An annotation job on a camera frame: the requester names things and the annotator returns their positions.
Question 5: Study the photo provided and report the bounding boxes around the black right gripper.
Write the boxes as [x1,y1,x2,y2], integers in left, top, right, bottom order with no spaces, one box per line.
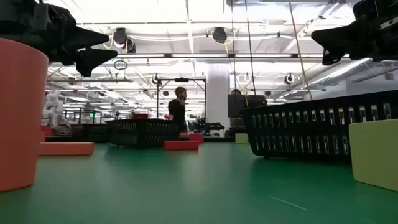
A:
[310,0,398,67]

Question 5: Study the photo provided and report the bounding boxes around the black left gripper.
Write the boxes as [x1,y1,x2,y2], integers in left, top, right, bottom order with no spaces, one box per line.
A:
[0,0,119,78]

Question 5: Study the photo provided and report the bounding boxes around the orange rectangular block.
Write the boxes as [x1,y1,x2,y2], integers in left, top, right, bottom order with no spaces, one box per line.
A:
[39,141,95,157]

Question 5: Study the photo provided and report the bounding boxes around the yellow foam cube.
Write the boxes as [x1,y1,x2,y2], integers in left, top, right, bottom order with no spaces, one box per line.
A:
[348,118,398,193]
[234,133,249,145]

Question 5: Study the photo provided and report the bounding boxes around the red rectangular block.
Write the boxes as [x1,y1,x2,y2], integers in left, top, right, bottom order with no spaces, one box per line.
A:
[163,140,200,151]

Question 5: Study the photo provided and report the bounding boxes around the long red block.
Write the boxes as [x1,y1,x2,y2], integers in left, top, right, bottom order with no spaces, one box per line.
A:
[188,133,205,144]

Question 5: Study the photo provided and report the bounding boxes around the black round ceiling lamp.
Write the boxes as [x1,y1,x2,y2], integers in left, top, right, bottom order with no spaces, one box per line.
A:
[212,26,228,44]
[112,27,128,49]

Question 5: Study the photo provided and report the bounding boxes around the white humanoid robot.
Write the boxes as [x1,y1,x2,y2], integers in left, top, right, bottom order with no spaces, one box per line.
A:
[42,90,65,127]

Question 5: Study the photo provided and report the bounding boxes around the black slotted plastic basket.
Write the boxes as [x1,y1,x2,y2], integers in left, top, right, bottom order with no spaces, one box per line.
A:
[71,123,110,143]
[106,118,180,147]
[241,90,398,163]

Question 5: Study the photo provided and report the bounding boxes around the orange-red foam cylinder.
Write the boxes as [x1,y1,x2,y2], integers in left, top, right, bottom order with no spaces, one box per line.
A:
[0,37,50,193]

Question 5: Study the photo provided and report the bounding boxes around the black monitor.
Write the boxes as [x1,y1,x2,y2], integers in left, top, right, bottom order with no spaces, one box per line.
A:
[227,93,267,118]

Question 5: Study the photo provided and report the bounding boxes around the ceiling light strip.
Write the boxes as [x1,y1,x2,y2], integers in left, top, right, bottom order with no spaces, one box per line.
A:
[118,53,324,59]

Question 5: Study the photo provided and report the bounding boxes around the white pillar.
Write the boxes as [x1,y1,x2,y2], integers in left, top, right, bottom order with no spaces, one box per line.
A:
[206,63,231,138]

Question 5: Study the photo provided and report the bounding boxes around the yellow hanging cable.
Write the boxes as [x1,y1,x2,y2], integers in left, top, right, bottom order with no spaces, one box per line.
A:
[288,0,314,101]

